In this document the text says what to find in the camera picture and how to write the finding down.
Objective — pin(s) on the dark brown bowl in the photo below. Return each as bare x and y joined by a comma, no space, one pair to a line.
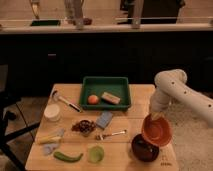
143,150

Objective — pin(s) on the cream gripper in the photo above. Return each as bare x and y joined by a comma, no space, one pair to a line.
156,115

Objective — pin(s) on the orange bowl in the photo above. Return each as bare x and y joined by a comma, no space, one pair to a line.
156,132

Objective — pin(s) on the blue sponge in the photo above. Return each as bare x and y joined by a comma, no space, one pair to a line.
104,119

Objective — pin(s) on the brown sponge block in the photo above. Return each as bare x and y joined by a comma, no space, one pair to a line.
110,98

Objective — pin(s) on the yellow corn cob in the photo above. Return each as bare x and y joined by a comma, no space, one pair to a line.
47,140

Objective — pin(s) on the green plastic tray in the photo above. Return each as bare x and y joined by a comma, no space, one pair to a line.
113,93

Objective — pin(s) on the wooden table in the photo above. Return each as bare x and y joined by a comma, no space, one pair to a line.
118,155

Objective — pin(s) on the orange fruit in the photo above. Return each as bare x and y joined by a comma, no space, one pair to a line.
93,99

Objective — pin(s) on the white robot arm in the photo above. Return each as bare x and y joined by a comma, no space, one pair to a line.
172,84

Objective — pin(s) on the light green small cup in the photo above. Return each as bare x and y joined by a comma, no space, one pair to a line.
95,154

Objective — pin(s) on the green chili pepper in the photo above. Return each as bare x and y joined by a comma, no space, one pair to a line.
61,156

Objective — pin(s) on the white round container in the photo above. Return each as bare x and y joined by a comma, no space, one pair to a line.
52,112

